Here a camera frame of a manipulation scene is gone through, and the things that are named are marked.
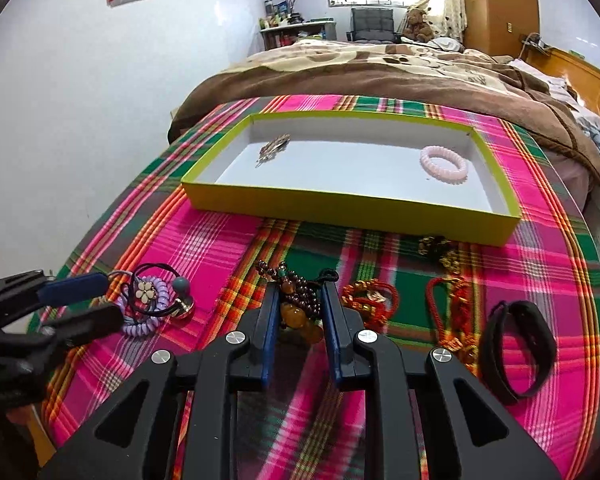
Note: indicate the pink green plaid bedsheet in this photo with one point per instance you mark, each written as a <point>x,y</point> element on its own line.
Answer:
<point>205,240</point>

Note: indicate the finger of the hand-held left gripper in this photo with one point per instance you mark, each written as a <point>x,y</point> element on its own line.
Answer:
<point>75,287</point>
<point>90,321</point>

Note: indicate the yellow-green shallow cardboard box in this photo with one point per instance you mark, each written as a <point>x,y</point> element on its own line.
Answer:
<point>355,170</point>

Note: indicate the brown teddy bear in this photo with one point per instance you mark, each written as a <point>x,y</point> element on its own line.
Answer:
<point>419,25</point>

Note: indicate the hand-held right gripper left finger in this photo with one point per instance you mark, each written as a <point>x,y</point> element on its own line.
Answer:
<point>267,332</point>

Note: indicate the wall shelf with charger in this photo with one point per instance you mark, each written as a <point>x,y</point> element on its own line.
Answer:
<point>534,42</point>

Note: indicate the black wristband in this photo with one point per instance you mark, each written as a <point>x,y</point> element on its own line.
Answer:
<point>492,355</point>

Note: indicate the wooden wardrobe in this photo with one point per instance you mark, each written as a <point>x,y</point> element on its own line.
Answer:
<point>500,5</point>

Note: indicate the wooden headboard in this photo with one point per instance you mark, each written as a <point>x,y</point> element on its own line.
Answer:
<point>575,67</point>

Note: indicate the blue grey cloth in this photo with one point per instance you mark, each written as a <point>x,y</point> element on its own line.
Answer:
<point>597,132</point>

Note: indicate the brown beige blanket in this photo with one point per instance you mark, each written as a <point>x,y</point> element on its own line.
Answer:
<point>380,80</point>

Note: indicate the grey chair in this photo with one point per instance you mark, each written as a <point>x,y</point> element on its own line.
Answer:
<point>372,25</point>

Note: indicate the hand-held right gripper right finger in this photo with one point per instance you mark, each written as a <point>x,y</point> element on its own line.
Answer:
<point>331,332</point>

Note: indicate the white pillow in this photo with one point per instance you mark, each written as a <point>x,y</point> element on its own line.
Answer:
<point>447,44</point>

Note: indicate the white cluttered desk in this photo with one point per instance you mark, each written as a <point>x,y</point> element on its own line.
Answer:
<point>300,32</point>

